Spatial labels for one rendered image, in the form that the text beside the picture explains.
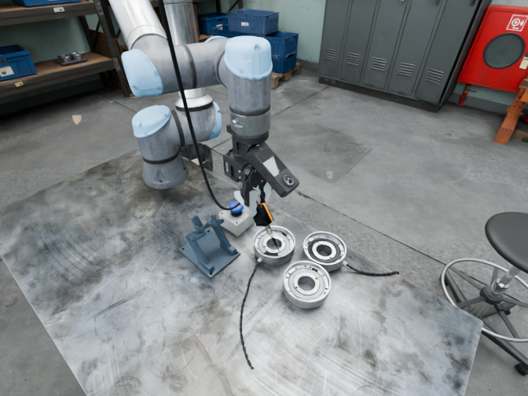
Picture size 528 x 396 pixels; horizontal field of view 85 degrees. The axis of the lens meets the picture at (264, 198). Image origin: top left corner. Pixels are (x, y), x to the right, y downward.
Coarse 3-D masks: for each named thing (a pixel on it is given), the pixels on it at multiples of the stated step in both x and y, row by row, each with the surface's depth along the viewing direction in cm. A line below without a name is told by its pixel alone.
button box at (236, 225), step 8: (224, 216) 78; (232, 216) 78; (240, 216) 78; (248, 216) 78; (224, 224) 80; (232, 224) 77; (240, 224) 77; (248, 224) 80; (232, 232) 79; (240, 232) 79
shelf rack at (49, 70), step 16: (96, 0) 297; (0, 16) 250; (16, 16) 258; (32, 16) 266; (48, 16) 274; (64, 16) 284; (80, 16) 334; (96, 32) 330; (112, 48) 328; (48, 64) 318; (80, 64) 318; (96, 64) 322; (112, 64) 335; (16, 80) 279; (32, 80) 285; (48, 80) 295; (64, 80) 306; (112, 80) 366; (0, 96) 272; (128, 96) 364
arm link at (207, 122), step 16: (176, 0) 72; (176, 16) 74; (192, 16) 77; (176, 32) 76; (192, 32) 78; (192, 96) 86; (208, 96) 90; (176, 112) 88; (192, 112) 87; (208, 112) 89; (208, 128) 91
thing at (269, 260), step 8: (264, 232) 76; (280, 232) 77; (288, 232) 75; (256, 240) 74; (264, 240) 74; (272, 240) 75; (280, 240) 74; (256, 248) 70; (264, 248) 72; (280, 248) 72; (264, 256) 69; (272, 256) 69; (280, 256) 69; (288, 256) 70; (272, 264) 71; (280, 264) 72
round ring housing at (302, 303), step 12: (300, 264) 68; (312, 264) 67; (288, 276) 66; (300, 276) 66; (312, 276) 66; (324, 276) 66; (288, 288) 63; (300, 288) 63; (324, 288) 63; (300, 300) 60; (312, 300) 60; (324, 300) 62
